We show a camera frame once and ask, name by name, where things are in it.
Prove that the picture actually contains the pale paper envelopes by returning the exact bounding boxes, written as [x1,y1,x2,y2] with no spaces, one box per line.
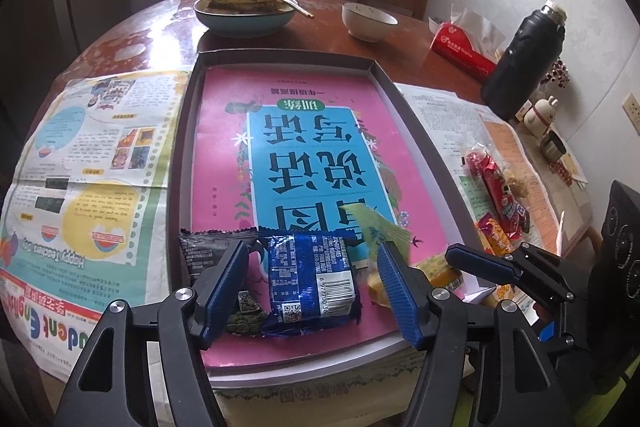
[557,154,591,190]

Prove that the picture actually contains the blue bowl with food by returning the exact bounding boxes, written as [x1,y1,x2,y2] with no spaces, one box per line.
[193,0,297,38]

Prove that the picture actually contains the red snack packet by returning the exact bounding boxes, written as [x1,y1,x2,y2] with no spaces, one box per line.
[462,144,533,242]

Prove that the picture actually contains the red tissue box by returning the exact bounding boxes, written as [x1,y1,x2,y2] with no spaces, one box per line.
[430,22,501,82]

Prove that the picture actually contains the pair of chopsticks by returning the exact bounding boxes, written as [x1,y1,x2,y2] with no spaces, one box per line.
[280,0,315,18]

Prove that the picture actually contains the orange yellow snack packet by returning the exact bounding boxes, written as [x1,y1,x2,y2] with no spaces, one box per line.
[474,214,516,258]

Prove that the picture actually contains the red candy in clear wrapper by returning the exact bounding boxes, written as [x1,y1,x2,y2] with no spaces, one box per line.
[461,142,496,178]

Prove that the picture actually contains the blue biscuit packet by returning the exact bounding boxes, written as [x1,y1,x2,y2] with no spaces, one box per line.
[257,229,363,335]

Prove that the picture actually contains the green pea snack packet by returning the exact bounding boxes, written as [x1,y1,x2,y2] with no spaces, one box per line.
[179,227,271,335]

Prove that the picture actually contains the orange paper sheet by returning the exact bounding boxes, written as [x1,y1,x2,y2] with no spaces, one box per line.
[481,117,526,188]

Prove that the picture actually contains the red bead bracelet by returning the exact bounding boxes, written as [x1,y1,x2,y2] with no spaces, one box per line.
[549,161,576,182]

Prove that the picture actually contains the text newspaper with green panel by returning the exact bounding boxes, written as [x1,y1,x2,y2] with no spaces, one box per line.
[397,82,593,308]

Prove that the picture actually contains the white rabbit figurine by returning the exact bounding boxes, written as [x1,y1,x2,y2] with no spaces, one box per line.
[525,96,560,138]

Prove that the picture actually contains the colourful newspaper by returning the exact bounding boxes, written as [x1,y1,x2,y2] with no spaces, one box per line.
[0,71,476,408]

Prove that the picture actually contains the white tissue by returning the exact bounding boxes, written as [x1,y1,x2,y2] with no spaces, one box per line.
[430,2,508,52]

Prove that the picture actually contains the small yellow cake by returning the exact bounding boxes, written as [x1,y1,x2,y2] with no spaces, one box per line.
[410,254,463,293]

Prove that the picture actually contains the white bowl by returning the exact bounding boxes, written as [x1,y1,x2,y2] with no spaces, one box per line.
[341,2,399,42]

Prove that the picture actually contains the green wrapper snack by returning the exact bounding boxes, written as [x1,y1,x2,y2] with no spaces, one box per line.
[345,202,413,308]

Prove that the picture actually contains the pink and blue book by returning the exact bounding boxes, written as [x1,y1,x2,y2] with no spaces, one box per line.
[191,67,453,368]

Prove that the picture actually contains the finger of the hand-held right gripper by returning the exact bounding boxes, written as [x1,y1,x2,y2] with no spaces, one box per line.
[444,242,576,305]

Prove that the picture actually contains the wall socket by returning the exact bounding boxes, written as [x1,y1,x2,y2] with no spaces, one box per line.
[622,93,640,130]

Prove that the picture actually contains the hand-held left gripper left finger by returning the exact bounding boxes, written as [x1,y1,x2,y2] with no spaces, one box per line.
[52,239,251,427]

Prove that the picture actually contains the grey cardboard box tray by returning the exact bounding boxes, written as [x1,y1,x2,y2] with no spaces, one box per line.
[167,49,478,375]

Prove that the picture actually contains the black thermos flask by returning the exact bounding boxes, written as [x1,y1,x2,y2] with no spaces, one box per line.
[482,0,568,122]

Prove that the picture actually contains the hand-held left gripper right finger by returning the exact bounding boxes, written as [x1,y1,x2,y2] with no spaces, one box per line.
[376,241,576,427]

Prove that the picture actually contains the metal cup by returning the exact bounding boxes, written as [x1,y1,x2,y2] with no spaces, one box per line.
[539,129,568,160]

